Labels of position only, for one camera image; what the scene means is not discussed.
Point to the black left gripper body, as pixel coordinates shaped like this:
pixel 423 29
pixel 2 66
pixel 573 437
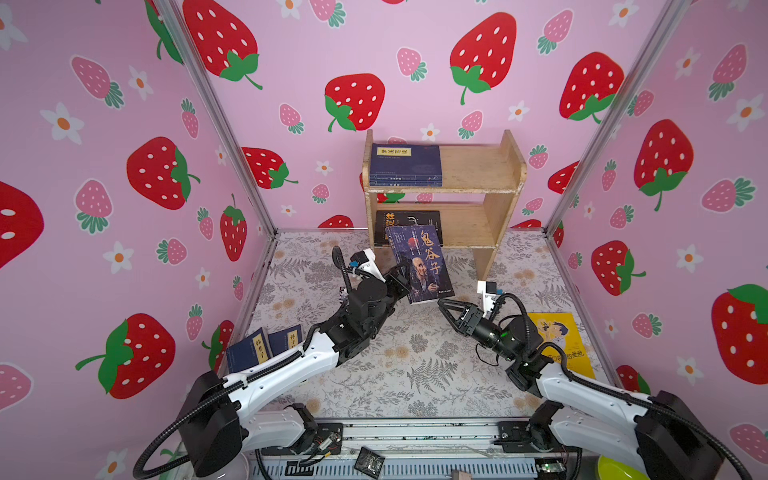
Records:
pixel 394 289

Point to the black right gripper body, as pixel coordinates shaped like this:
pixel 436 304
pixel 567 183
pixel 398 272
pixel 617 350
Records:
pixel 482 331

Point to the dark old man book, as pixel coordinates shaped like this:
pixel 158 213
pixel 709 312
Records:
pixel 419 247

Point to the black antler cover book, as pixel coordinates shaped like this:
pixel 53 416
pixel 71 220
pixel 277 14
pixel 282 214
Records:
pixel 388 218

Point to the navy book yellow label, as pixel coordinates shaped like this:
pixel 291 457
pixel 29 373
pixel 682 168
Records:
pixel 422 181

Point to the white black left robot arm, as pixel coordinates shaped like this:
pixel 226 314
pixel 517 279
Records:
pixel 218 419

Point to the navy book behind left arm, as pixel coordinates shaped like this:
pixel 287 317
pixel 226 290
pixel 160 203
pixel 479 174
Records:
pixel 286 339

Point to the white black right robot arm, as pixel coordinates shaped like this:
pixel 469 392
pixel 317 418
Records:
pixel 657 435

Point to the yellow cartoon cover book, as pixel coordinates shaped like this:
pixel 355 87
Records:
pixel 561 329

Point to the wooden two-tier shelf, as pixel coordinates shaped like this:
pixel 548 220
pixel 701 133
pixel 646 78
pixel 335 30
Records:
pixel 497 172

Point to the small black electronic module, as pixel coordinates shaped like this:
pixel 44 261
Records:
pixel 369 463

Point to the lime green bowl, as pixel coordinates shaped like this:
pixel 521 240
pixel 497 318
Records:
pixel 608 469

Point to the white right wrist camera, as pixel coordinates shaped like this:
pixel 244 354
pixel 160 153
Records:
pixel 489 293

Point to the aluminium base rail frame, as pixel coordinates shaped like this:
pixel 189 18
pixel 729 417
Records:
pixel 442 448

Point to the left aluminium corner post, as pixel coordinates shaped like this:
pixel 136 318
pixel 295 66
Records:
pixel 180 35

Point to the aluminium corner post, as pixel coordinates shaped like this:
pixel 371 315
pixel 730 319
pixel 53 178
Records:
pixel 180 35
pixel 663 29

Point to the right aluminium corner post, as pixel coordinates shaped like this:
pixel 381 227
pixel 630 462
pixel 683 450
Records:
pixel 663 29

